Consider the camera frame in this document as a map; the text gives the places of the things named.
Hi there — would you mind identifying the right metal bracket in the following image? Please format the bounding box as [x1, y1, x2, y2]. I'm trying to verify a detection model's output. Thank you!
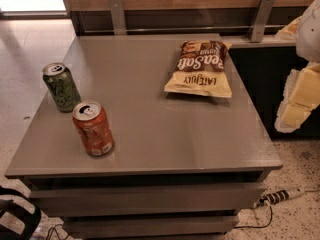
[249, 0, 275, 43]

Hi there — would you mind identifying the Late July chips bag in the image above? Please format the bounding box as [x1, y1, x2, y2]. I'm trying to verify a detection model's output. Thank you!
[164, 40, 232, 98]

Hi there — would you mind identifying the green soda can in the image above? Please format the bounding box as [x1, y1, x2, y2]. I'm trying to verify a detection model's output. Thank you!
[42, 62, 81, 112]

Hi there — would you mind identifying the grey cabinet lower drawer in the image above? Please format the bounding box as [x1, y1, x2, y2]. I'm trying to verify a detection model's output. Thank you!
[63, 216, 239, 239]

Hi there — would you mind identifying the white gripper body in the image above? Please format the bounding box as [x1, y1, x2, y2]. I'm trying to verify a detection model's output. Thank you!
[296, 0, 320, 63]

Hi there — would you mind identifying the grey cabinet top drawer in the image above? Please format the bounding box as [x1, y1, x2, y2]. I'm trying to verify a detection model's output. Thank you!
[31, 183, 264, 217]

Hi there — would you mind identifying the white power strip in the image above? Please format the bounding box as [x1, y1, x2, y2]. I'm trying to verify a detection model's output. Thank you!
[253, 188, 305, 209]

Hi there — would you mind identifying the black chair part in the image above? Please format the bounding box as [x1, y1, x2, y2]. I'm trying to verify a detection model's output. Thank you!
[0, 199, 41, 240]

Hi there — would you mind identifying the red orange soda can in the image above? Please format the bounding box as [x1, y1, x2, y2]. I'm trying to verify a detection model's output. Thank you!
[72, 100, 114, 157]

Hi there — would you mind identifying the left metal bracket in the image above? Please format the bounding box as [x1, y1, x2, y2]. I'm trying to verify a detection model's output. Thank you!
[108, 0, 127, 35]

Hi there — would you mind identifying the grey cabinet drawer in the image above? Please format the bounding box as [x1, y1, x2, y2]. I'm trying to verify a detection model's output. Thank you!
[31, 183, 264, 217]
[63, 216, 239, 239]

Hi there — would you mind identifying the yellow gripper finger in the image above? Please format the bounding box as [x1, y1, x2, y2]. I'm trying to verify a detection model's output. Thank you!
[274, 62, 320, 133]
[275, 16, 301, 40]

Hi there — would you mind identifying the black power cable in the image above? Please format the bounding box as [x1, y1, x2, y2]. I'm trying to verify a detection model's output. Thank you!
[234, 205, 274, 230]

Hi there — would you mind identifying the metal bracket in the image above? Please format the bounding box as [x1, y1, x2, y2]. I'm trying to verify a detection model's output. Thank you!
[249, 0, 275, 43]
[108, 0, 127, 35]

